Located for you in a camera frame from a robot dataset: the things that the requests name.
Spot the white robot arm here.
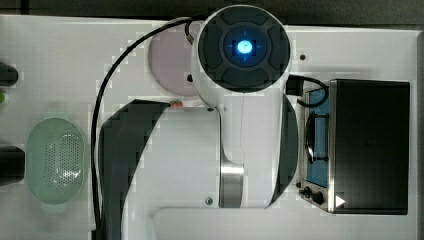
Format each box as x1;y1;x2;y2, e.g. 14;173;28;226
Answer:
96;5;296;240

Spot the pink oval plate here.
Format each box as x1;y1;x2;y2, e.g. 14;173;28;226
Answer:
148;24;197;97

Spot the black toaster oven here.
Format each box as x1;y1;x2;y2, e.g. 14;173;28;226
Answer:
297;79;410;215

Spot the black cylinder clamp lower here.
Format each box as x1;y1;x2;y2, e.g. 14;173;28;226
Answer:
0;146;25;186

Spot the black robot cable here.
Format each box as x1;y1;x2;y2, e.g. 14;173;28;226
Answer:
90;17;194;240

